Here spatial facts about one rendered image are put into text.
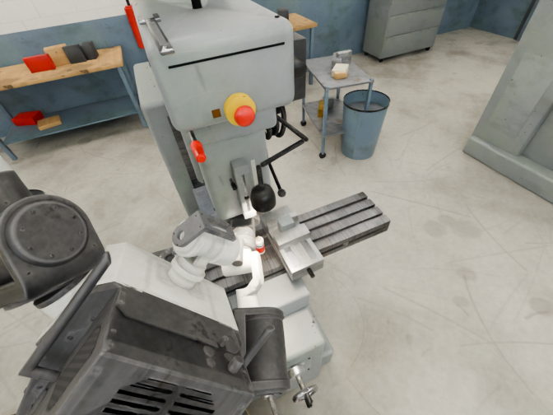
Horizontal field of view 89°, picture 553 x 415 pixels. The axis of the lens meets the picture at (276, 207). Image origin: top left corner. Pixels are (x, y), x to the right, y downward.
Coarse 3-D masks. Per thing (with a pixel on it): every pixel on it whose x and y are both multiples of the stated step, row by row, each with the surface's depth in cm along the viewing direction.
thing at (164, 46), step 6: (138, 18) 53; (150, 18) 52; (156, 18) 52; (144, 24) 52; (150, 24) 49; (156, 24) 49; (150, 30) 46; (156, 30) 46; (162, 30) 46; (156, 36) 44; (162, 36) 43; (156, 42) 42; (162, 42) 41; (168, 42) 41; (162, 48) 40; (168, 48) 39; (162, 54) 39; (168, 54) 39
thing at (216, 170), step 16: (224, 144) 74; (240, 144) 76; (256, 144) 78; (208, 160) 75; (224, 160) 77; (256, 160) 82; (208, 176) 79; (224, 176) 81; (256, 176) 86; (208, 192) 93; (224, 192) 85; (224, 208) 89; (240, 208) 92
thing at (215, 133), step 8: (264, 112) 69; (272, 112) 69; (256, 120) 69; (264, 120) 70; (272, 120) 71; (200, 128) 65; (208, 128) 66; (216, 128) 66; (224, 128) 67; (232, 128) 68; (240, 128) 69; (248, 128) 70; (256, 128) 71; (264, 128) 72; (184, 136) 65; (200, 136) 66; (208, 136) 67; (216, 136) 68; (224, 136) 68; (232, 136) 69; (240, 136) 71; (208, 144) 68
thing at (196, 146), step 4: (188, 132) 60; (192, 132) 60; (192, 136) 59; (192, 140) 58; (196, 140) 58; (192, 144) 56; (196, 144) 56; (200, 144) 56; (192, 148) 56; (196, 148) 55; (200, 148) 55; (196, 152) 54; (200, 152) 54; (204, 152) 55; (196, 156) 54; (200, 156) 54; (204, 156) 54; (200, 160) 54; (204, 160) 54
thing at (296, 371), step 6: (294, 366) 120; (300, 366) 119; (288, 372) 119; (294, 372) 117; (300, 372) 117; (294, 378) 119; (300, 378) 117; (300, 384) 116; (300, 390) 111; (306, 390) 110; (312, 390) 111; (294, 396) 111; (300, 396) 110; (306, 396) 109; (294, 402) 113; (306, 402) 115; (312, 402) 108
